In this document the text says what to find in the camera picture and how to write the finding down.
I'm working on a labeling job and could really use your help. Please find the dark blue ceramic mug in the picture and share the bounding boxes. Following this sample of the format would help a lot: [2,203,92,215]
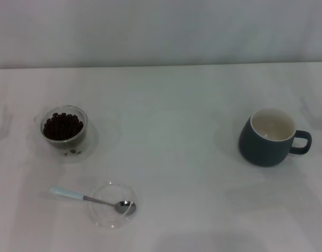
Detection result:
[238,108,313,167]

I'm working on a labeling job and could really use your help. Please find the light blue handled metal spoon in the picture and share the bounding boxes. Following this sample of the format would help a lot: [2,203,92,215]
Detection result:
[49,185,137,215]

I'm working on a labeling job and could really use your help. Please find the coffee beans heap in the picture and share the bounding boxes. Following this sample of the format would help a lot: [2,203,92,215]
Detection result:
[43,112,85,141]

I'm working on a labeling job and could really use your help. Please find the clear glass saucer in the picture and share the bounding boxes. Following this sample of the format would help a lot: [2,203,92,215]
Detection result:
[87,180,143,231]

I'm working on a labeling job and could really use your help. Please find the double-wall glass cup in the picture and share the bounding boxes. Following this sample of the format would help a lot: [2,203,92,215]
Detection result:
[33,104,100,164]

